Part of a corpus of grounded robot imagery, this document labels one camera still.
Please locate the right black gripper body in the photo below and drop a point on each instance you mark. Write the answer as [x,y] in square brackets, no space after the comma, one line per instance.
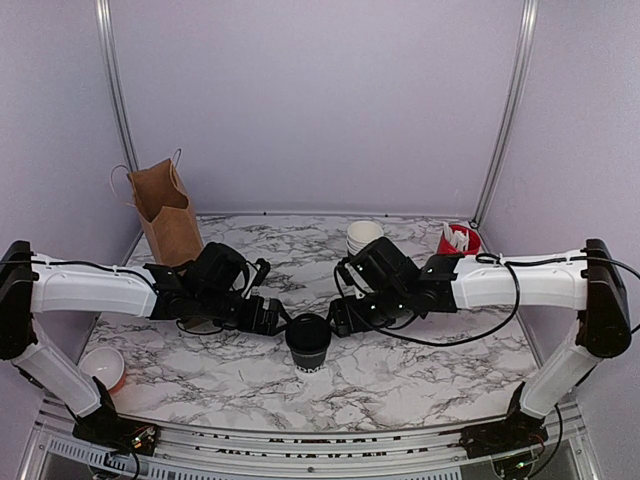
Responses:
[388,310]

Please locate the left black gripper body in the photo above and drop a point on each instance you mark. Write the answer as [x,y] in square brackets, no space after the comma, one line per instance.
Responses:
[215,308]

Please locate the black plastic cup lid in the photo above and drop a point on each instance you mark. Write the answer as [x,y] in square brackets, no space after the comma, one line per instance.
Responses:
[308,334]

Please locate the single black paper cup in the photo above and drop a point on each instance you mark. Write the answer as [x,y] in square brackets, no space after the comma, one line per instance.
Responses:
[309,362]

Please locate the brown paper bag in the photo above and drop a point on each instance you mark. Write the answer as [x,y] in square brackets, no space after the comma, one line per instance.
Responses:
[167,218]

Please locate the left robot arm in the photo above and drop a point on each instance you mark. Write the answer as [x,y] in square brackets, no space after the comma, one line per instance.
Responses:
[36,287]

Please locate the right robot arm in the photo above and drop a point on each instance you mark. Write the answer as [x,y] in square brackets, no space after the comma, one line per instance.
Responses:
[576,315]

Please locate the stack of paper cups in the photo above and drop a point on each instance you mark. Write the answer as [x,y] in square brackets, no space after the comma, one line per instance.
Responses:
[360,233]

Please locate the red cylindrical container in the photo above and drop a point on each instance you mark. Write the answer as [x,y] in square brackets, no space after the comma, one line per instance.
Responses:
[474,248]

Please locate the white packets in container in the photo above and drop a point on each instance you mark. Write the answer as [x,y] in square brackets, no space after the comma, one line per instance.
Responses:
[456,236]

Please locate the orange white bowl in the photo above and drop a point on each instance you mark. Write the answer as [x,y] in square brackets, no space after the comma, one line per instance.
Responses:
[107,365]

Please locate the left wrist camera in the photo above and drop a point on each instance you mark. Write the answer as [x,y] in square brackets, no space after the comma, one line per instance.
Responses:
[257,273]

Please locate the front aluminium rail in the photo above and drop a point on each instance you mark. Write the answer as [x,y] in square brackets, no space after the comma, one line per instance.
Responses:
[192,452]

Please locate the left aluminium frame post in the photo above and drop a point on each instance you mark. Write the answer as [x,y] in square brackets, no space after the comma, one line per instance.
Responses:
[116,92]

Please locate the aluminium frame post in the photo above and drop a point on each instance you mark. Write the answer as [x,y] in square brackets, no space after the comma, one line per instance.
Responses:
[524,46]
[116,92]

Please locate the right aluminium frame post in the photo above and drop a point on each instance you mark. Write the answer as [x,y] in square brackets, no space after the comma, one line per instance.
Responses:
[524,46]

